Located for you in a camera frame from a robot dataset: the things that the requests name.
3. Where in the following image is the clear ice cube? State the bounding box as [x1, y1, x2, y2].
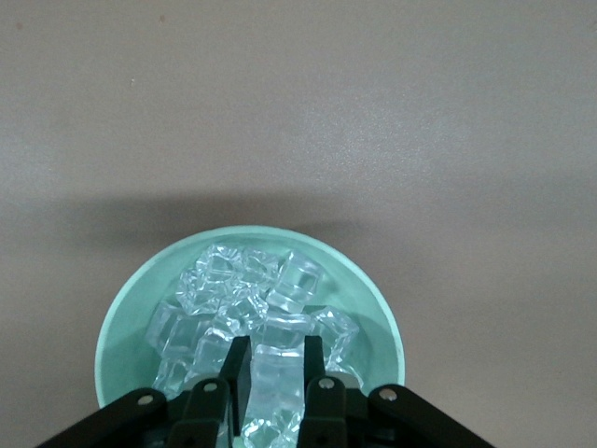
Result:
[250, 343, 309, 421]
[192, 326, 235, 375]
[144, 301, 202, 361]
[218, 284, 270, 333]
[241, 413, 305, 448]
[152, 357, 193, 399]
[265, 251, 326, 315]
[194, 243, 244, 290]
[240, 246, 282, 287]
[260, 312, 319, 349]
[175, 268, 226, 316]
[311, 305, 361, 375]

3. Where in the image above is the green ceramic bowl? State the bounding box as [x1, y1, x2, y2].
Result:
[94, 225, 405, 410]

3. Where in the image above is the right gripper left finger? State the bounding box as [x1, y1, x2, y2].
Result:
[41, 335, 254, 448]

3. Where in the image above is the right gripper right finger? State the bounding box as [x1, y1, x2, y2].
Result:
[298, 335, 498, 448]

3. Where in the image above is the brown table cover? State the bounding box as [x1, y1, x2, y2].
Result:
[0, 0, 597, 448]

